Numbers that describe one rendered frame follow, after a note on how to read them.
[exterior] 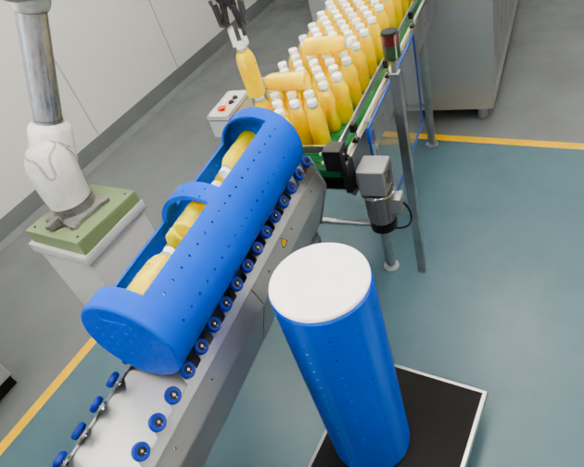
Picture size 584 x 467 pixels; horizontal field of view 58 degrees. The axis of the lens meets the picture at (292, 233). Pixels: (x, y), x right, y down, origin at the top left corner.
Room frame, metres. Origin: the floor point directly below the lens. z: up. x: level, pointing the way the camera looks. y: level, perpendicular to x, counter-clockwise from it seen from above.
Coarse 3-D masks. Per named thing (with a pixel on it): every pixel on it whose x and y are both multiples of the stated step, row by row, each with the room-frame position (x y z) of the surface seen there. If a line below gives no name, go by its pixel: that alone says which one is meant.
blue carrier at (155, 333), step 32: (224, 128) 1.65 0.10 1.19; (256, 128) 1.65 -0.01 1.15; (288, 128) 1.55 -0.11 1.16; (256, 160) 1.39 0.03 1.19; (288, 160) 1.47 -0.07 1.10; (192, 192) 1.27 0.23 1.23; (224, 192) 1.26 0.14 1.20; (256, 192) 1.30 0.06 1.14; (160, 224) 1.33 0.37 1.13; (224, 224) 1.17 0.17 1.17; (256, 224) 1.24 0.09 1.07; (192, 256) 1.06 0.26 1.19; (224, 256) 1.10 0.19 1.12; (160, 288) 0.96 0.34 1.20; (192, 288) 0.98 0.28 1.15; (224, 288) 1.06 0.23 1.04; (96, 320) 0.96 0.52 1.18; (128, 320) 0.89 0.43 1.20; (160, 320) 0.89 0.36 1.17; (192, 320) 0.93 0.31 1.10; (128, 352) 0.95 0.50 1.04; (160, 352) 0.88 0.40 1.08
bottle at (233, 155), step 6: (246, 132) 1.65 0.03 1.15; (240, 138) 1.62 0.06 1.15; (246, 138) 1.62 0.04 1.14; (252, 138) 1.63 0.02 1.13; (234, 144) 1.60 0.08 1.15; (240, 144) 1.59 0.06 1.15; (246, 144) 1.60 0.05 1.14; (228, 150) 1.58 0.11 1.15; (234, 150) 1.56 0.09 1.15; (240, 150) 1.56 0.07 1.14; (228, 156) 1.54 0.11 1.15; (234, 156) 1.54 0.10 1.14; (240, 156) 1.54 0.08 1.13; (222, 162) 1.53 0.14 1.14; (228, 162) 1.52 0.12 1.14; (234, 162) 1.52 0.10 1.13; (228, 168) 1.51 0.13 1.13
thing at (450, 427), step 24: (408, 384) 1.13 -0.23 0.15; (432, 384) 1.09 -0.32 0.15; (456, 384) 1.06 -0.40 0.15; (408, 408) 1.03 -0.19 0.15; (432, 408) 1.00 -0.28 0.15; (456, 408) 0.97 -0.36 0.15; (480, 408) 0.94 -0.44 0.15; (432, 432) 0.91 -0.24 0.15; (456, 432) 0.88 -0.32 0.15; (312, 456) 0.98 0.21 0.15; (336, 456) 0.95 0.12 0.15; (408, 456) 0.86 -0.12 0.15; (432, 456) 0.83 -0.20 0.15; (456, 456) 0.80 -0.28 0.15
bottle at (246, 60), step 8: (240, 56) 1.89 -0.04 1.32; (248, 56) 1.88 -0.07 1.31; (240, 64) 1.89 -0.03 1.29; (248, 64) 1.88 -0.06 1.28; (256, 64) 1.89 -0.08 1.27; (240, 72) 1.90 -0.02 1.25; (248, 72) 1.88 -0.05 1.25; (256, 72) 1.88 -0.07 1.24; (248, 80) 1.88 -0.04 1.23; (256, 80) 1.88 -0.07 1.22; (248, 88) 1.89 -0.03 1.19; (256, 88) 1.88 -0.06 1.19; (264, 88) 1.90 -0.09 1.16; (248, 96) 1.90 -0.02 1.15; (256, 96) 1.88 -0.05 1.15
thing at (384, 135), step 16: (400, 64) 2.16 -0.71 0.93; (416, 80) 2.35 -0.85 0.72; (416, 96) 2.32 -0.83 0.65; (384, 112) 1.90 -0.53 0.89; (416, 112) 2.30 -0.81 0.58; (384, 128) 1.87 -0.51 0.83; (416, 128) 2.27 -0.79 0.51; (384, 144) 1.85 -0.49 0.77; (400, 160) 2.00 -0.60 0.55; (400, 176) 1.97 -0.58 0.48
